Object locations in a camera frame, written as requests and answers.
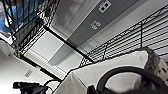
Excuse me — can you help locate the long grey wall band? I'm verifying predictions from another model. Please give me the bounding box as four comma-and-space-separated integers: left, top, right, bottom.
48, 0, 143, 66

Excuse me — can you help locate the thin black cable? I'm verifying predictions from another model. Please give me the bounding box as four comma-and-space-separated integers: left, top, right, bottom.
42, 77, 64, 92

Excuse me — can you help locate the white wall socket plate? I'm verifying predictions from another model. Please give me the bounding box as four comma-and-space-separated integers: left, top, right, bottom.
98, 0, 112, 14

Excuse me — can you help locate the grey wall socket plate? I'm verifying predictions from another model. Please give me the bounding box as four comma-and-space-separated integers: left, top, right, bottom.
89, 19, 102, 31

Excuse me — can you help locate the blue shark plush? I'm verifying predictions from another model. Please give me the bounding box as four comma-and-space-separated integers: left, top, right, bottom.
0, 0, 16, 33

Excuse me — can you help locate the black wire shelf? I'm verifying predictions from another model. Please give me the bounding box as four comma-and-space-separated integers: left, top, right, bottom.
0, 0, 168, 84

